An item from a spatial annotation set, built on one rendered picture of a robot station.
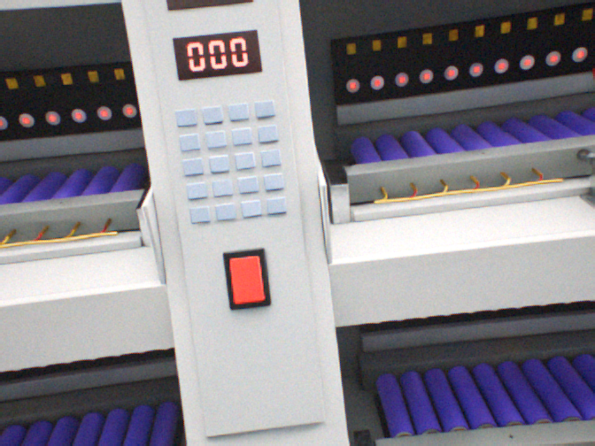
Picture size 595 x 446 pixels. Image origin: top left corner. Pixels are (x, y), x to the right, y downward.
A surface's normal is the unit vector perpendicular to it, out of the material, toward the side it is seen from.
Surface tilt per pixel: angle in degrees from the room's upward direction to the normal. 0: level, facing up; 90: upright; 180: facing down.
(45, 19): 90
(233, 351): 90
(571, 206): 20
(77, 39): 90
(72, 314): 110
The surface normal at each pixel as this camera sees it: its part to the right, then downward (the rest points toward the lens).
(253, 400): 0.02, 0.11
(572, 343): -0.11, -0.89
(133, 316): 0.06, 0.44
